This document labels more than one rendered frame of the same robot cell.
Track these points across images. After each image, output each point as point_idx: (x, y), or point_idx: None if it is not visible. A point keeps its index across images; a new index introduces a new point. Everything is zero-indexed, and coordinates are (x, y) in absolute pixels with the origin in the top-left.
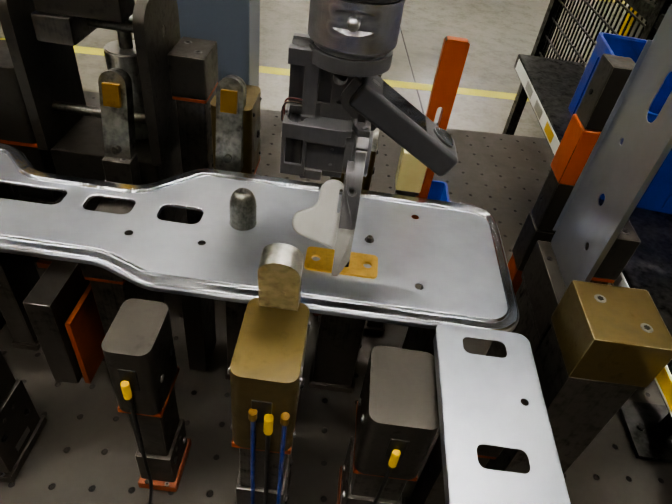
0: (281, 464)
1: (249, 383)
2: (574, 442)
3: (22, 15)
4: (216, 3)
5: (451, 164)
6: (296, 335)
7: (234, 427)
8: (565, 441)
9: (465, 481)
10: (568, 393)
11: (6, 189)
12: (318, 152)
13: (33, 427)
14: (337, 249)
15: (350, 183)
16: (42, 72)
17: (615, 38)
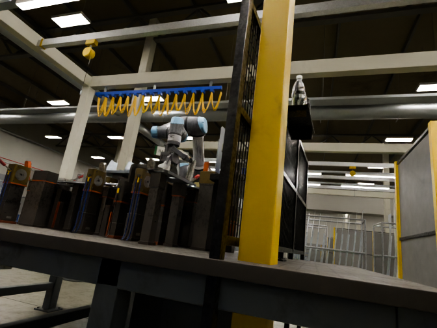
0: (138, 194)
1: (138, 169)
2: (206, 209)
3: (134, 169)
4: None
5: (185, 156)
6: None
7: (132, 185)
8: (204, 209)
9: None
10: (200, 189)
11: (114, 191)
12: (165, 157)
13: (90, 230)
14: (163, 167)
15: (167, 157)
16: (132, 181)
17: None
